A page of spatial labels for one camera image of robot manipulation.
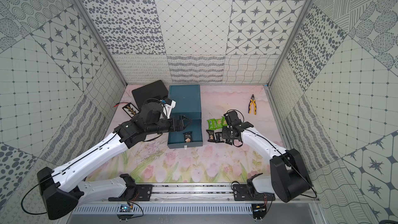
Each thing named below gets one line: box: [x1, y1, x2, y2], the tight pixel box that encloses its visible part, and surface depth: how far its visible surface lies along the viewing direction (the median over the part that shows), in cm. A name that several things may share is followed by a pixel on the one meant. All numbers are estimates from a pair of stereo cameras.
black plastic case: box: [131, 79, 168, 112], surface depth 113 cm
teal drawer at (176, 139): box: [167, 118, 204, 149], surface depth 85 cm
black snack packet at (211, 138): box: [206, 129, 217, 143], surface depth 94 cm
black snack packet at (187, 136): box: [182, 131, 193, 143], surface depth 85 cm
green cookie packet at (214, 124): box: [206, 118, 223, 130], surface depth 100 cm
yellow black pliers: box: [247, 93, 258, 115], surface depth 110 cm
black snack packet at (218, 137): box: [214, 131, 225, 144], surface depth 92 cm
